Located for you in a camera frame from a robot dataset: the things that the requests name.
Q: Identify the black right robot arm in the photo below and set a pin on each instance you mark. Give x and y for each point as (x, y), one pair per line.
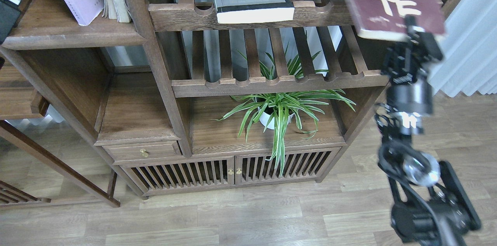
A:
(430, 206)

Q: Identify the white plant pot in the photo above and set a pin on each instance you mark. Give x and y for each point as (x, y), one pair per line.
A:
(270, 124)

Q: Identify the brass drawer knob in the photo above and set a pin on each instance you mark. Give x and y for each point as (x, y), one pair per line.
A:
(144, 153)

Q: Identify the wooden side furniture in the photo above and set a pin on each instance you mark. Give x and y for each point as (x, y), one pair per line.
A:
(20, 100)

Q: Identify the maroon book with white characters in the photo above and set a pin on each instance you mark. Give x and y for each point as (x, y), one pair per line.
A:
(384, 19)

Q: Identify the white curtain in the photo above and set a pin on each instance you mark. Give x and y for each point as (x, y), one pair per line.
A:
(470, 50)

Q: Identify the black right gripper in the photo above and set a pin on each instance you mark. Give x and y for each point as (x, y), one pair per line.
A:
(406, 65)

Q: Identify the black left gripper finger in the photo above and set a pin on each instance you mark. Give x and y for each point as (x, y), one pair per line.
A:
(9, 14)

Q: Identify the green spider plant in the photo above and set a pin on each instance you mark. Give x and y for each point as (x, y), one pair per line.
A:
(280, 107)

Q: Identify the dark wooden bookshelf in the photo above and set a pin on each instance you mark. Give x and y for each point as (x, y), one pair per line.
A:
(161, 82)

